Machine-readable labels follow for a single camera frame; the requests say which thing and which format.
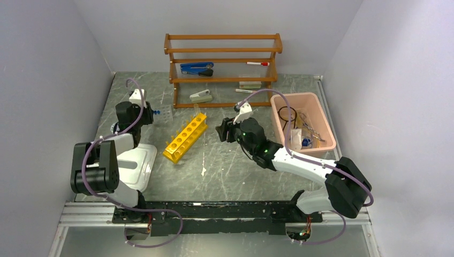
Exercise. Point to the clear well plate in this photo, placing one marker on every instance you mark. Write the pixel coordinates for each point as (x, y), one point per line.
(166, 115)

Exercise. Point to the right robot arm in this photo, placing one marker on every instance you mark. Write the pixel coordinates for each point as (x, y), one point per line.
(344, 189)

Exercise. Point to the blue hexagonal base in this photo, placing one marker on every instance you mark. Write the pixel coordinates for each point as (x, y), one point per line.
(307, 143)

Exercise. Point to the white stapler on block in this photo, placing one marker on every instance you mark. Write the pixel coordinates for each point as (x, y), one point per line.
(201, 97)

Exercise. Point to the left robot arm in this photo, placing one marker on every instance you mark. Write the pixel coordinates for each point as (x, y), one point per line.
(118, 168)

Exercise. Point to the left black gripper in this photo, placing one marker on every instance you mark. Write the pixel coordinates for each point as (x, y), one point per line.
(148, 112)

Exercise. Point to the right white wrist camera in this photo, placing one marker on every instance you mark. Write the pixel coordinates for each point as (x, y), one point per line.
(244, 112)

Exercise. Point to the red white marker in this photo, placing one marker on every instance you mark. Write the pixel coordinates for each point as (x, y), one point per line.
(258, 63)

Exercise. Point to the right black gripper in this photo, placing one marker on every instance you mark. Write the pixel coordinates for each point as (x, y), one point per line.
(227, 125)

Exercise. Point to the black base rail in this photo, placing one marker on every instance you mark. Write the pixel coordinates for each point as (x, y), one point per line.
(169, 217)

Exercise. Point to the blue black clamp tool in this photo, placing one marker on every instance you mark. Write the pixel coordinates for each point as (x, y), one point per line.
(202, 69)

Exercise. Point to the large clear glass tube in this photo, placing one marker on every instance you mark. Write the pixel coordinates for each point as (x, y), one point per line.
(196, 109)

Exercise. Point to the blue white tape roll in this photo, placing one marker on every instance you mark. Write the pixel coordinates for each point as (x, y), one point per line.
(114, 128)

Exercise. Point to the clear plastic bag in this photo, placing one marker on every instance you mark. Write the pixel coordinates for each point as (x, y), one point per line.
(296, 139)

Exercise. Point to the wooden shelf rack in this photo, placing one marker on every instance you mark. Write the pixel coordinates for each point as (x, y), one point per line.
(228, 52)

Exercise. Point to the white plastic lid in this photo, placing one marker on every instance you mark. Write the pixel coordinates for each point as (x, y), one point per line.
(135, 166)

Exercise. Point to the orange white pen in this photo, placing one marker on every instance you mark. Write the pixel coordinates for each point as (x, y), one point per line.
(238, 90)

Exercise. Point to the yellow test tube rack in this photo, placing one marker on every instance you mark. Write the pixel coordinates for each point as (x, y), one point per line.
(186, 137)

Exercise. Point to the metal crucible tongs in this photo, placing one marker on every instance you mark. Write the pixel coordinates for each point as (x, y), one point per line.
(304, 124)

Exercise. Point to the pink plastic bin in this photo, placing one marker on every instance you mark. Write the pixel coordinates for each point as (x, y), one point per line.
(309, 104)

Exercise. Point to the white green box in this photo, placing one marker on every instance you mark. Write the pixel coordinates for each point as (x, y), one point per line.
(250, 84)

